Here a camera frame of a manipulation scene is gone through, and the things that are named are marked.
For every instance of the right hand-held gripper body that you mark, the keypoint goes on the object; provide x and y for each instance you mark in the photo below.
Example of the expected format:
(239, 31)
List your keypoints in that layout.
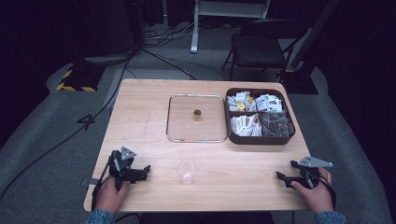
(309, 172)

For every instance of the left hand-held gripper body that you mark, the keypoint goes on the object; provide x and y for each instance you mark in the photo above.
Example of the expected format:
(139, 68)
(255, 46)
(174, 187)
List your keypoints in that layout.
(123, 166)

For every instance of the person's right hand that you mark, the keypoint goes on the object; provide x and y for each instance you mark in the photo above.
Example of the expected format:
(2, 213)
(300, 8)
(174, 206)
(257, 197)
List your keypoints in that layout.
(316, 197)

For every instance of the person's left hand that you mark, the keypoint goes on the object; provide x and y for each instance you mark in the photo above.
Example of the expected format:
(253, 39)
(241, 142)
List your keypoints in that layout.
(110, 196)

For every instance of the clear plastic cup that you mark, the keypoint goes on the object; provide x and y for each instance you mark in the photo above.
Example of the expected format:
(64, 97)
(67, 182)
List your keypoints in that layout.
(186, 174)

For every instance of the pile of dark grey packets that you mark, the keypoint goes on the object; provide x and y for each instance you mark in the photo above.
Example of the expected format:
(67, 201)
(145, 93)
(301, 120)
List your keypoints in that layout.
(277, 124)

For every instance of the dark brown compartment box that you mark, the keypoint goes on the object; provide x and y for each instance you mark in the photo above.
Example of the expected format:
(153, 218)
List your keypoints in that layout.
(258, 140)

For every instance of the pile of white brown packets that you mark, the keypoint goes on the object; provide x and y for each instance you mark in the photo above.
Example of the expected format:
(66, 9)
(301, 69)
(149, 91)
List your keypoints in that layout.
(247, 126)

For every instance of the square glass lid gold knob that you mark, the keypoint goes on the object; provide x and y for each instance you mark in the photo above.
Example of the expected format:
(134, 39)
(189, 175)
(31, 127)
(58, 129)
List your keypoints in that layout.
(196, 127)

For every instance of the pile of white yellow packets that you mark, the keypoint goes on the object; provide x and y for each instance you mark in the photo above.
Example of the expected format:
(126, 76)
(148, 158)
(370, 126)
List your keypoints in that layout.
(239, 101)

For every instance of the black yellow striped stand base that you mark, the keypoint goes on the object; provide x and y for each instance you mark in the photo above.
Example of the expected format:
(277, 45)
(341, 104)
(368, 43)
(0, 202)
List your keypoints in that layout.
(81, 77)

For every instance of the black folding chair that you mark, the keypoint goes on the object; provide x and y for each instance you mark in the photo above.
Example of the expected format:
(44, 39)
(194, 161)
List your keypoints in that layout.
(258, 49)

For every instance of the grey slanted stand pole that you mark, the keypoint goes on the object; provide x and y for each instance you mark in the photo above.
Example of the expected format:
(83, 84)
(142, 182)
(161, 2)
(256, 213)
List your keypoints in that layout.
(314, 32)

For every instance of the white metal desk frame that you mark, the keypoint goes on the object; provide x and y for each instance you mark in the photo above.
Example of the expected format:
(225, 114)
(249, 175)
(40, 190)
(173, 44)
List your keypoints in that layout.
(195, 34)

